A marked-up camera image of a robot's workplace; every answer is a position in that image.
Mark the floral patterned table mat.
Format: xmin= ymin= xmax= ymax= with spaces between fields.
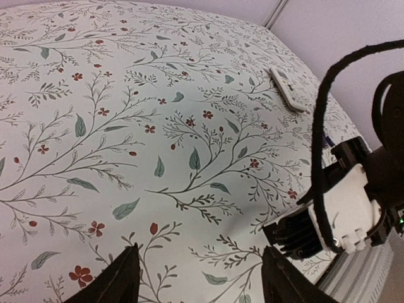
xmin=1 ymin=1 xmax=319 ymax=302

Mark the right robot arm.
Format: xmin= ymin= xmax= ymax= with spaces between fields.
xmin=364 ymin=72 xmax=403 ymax=246

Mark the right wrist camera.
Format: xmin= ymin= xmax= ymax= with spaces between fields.
xmin=263 ymin=137 xmax=401 ymax=260

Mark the aluminium front frame rail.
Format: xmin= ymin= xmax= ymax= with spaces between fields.
xmin=316 ymin=243 xmax=394 ymax=303

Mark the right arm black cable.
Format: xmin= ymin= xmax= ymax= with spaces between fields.
xmin=296 ymin=39 xmax=404 ymax=255

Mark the small white remote control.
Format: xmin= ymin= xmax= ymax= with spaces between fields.
xmin=270 ymin=68 xmax=306 ymax=113

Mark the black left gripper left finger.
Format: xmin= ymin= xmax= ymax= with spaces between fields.
xmin=65 ymin=244 xmax=141 ymax=303

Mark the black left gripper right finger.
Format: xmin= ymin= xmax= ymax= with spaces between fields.
xmin=261 ymin=246 xmax=336 ymax=303

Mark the right aluminium corner post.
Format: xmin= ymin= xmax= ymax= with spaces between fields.
xmin=263 ymin=0 xmax=290 ymax=30

